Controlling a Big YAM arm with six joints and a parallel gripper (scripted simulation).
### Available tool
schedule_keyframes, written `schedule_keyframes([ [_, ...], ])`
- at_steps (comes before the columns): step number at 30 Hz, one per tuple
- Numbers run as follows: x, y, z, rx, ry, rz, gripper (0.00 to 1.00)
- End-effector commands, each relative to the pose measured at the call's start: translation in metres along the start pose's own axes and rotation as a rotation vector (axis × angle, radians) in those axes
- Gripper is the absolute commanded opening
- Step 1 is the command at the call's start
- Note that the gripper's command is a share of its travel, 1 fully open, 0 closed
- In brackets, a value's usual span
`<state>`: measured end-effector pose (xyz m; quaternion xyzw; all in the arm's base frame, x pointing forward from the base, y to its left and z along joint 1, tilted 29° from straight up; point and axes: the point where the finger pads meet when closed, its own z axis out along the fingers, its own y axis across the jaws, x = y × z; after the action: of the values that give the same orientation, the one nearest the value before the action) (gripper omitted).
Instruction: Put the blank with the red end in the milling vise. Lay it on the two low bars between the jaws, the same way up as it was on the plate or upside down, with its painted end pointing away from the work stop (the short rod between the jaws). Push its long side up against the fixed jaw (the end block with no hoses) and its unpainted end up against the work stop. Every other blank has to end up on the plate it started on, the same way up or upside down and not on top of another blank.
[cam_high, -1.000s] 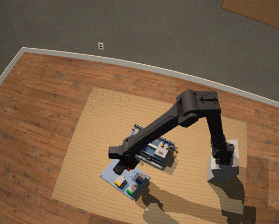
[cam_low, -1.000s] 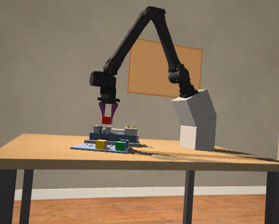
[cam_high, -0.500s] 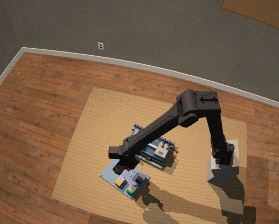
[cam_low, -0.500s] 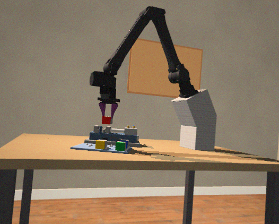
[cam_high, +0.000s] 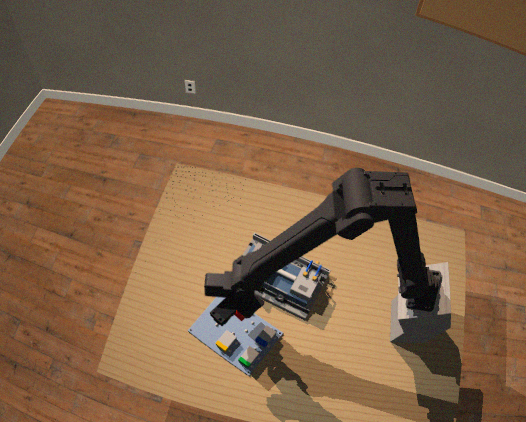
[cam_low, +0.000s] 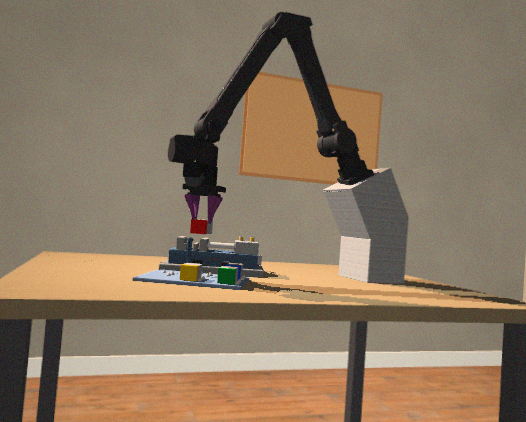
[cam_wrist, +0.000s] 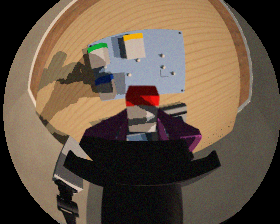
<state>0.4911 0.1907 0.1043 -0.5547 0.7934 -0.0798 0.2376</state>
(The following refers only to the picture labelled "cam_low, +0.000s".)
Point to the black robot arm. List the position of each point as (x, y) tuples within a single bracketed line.
[(207, 129)]

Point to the beige block with yellow end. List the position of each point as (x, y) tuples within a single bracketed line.
[(190, 271)]

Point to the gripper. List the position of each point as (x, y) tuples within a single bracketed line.
[(214, 199)]

